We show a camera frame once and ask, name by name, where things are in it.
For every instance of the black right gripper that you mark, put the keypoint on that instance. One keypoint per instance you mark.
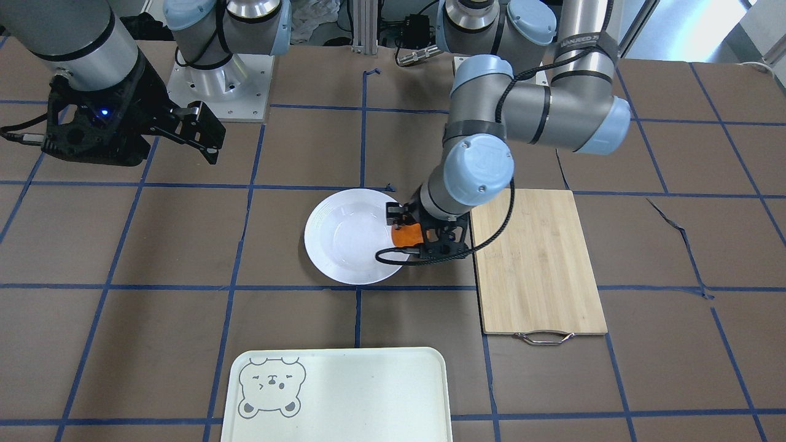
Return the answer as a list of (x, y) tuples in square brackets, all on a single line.
[(136, 92)]

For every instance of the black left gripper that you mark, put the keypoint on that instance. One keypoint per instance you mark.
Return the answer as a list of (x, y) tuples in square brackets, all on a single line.
[(395, 212)]

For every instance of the orange fruit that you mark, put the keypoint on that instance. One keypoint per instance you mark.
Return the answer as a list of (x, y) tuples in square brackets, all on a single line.
[(407, 236)]

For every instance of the white ridged plate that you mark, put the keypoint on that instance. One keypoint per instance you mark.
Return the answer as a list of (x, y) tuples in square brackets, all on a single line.
[(345, 231)]

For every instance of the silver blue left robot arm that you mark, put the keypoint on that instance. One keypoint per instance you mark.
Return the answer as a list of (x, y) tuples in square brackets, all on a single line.
[(528, 76)]

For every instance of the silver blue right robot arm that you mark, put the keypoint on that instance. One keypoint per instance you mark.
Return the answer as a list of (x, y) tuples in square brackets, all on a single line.
[(87, 42)]

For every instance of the cream bear tray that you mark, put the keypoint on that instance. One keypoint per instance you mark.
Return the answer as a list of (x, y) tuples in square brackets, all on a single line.
[(393, 394)]

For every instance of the bamboo cutting board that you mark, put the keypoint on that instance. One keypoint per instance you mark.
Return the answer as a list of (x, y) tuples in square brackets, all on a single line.
[(535, 278)]

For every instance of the white crumpled cloth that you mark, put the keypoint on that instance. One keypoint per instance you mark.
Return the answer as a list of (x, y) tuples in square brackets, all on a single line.
[(307, 16)]

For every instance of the black power adapter box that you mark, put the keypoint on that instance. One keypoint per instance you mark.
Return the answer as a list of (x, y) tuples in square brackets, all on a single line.
[(416, 30)]

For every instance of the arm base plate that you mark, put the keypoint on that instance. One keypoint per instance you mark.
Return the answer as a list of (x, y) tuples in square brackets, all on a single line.
[(235, 92), (471, 67)]

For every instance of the aluminium frame post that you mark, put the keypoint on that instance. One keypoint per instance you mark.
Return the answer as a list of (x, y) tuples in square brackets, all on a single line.
[(365, 27)]

